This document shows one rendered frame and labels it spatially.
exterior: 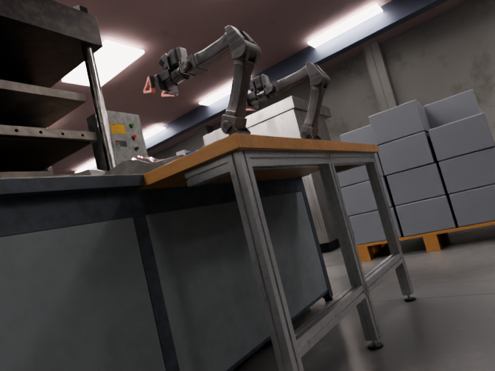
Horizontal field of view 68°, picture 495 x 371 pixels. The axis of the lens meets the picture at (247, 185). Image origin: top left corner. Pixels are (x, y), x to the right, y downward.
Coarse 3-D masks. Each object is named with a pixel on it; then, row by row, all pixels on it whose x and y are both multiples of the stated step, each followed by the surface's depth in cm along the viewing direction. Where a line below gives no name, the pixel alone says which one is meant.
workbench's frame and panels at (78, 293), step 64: (0, 192) 82; (64, 192) 97; (128, 192) 117; (192, 192) 142; (0, 256) 83; (64, 256) 95; (128, 256) 111; (192, 256) 133; (320, 256) 220; (0, 320) 80; (64, 320) 91; (128, 320) 105; (192, 320) 125; (256, 320) 154
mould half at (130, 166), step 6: (180, 156) 128; (126, 162) 134; (132, 162) 133; (138, 162) 132; (144, 162) 132; (156, 162) 130; (162, 162) 130; (168, 162) 129; (114, 168) 135; (120, 168) 135; (126, 168) 134; (132, 168) 133; (138, 168) 132; (144, 168) 132; (150, 168) 131; (156, 168) 130; (72, 174) 141; (78, 174) 140; (84, 174) 139; (90, 174) 138; (96, 174) 141; (102, 174) 137
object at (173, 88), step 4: (156, 76) 147; (160, 80) 148; (168, 80) 147; (160, 84) 147; (164, 84) 148; (168, 84) 147; (172, 84) 147; (176, 84) 148; (160, 88) 147; (164, 88) 149; (168, 88) 149; (172, 88) 150; (176, 88) 154; (172, 92) 153; (176, 92) 154
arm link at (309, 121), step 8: (328, 80) 175; (312, 88) 174; (320, 88) 172; (312, 96) 175; (320, 96) 175; (312, 104) 176; (320, 104) 176; (312, 112) 176; (312, 120) 176; (304, 128) 178; (312, 128) 175
